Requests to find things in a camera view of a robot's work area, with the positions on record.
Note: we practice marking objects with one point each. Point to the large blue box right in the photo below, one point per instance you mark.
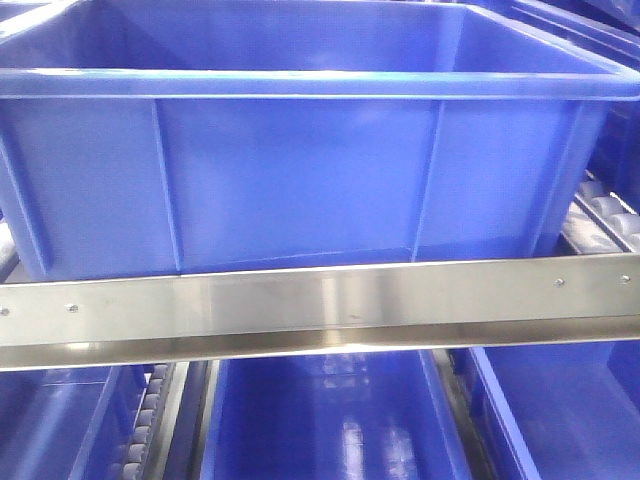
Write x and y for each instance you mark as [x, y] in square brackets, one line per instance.
[161, 137]

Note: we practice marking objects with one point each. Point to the blue bin lower shelf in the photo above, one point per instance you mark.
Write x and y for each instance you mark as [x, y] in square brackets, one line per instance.
[379, 415]

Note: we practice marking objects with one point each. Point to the roller track right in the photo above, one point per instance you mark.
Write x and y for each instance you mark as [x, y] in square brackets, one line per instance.
[599, 221]

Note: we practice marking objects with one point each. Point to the roller track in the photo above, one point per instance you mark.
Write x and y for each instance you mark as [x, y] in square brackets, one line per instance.
[599, 221]
[143, 454]

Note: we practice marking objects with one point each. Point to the lower roller track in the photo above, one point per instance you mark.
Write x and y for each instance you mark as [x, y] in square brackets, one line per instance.
[143, 454]

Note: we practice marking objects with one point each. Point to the blue bin lower right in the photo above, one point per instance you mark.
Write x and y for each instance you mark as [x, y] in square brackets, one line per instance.
[566, 411]

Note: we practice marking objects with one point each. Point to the blue bin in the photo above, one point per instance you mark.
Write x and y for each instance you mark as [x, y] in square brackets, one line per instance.
[68, 423]
[566, 411]

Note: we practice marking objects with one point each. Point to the blue bin lower left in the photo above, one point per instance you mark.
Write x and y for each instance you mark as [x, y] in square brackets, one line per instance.
[68, 423]

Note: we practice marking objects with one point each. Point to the steel front shelf rail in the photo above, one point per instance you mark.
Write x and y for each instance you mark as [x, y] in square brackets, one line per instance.
[320, 310]

